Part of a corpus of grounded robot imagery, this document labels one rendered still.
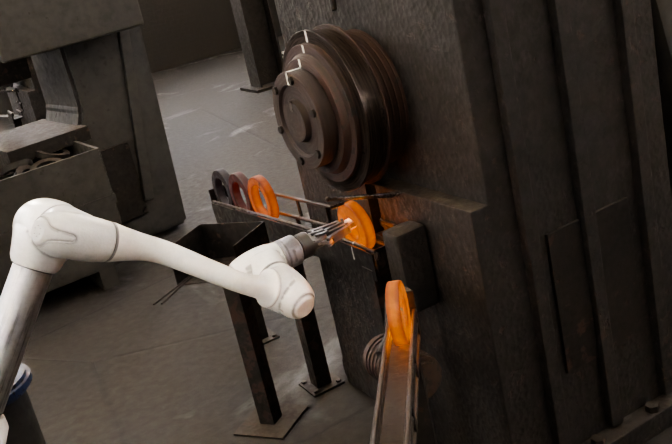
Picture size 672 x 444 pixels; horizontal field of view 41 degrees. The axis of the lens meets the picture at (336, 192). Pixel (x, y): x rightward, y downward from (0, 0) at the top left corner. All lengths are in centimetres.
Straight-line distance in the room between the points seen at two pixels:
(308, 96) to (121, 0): 278
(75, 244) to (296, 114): 70
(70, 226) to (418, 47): 96
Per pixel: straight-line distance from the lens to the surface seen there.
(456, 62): 218
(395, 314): 209
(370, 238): 257
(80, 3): 494
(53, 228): 216
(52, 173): 471
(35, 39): 485
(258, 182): 321
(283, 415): 325
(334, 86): 236
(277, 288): 231
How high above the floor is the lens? 165
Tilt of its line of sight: 17 degrees down
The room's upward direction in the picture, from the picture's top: 13 degrees counter-clockwise
